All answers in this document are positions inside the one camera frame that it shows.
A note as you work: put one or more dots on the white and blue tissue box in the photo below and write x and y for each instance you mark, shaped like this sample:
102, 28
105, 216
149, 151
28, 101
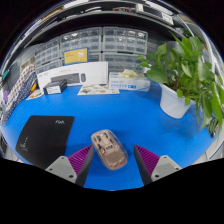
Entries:
128, 83

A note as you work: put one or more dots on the yellow flat box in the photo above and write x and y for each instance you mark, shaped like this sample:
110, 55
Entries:
76, 56

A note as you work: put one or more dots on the patterned checked cloth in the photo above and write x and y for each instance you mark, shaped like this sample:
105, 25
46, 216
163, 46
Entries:
18, 93

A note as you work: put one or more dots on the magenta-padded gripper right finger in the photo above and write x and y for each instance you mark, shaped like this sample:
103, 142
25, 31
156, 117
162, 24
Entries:
165, 168

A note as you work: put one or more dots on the long white keyboard box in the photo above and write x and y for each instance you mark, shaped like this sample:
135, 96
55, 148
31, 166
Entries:
93, 71

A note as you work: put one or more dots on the green plant in white pot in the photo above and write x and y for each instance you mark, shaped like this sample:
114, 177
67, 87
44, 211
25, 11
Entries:
181, 73

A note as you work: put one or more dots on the dark wall shelf unit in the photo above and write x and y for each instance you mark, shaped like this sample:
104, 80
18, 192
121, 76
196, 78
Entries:
110, 15

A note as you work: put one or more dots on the black mouse pad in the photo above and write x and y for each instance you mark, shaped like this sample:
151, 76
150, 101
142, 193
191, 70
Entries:
43, 138

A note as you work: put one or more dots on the small black box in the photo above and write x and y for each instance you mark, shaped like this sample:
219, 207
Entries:
55, 87

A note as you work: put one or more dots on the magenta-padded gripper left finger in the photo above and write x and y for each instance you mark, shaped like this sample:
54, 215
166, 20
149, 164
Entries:
61, 168

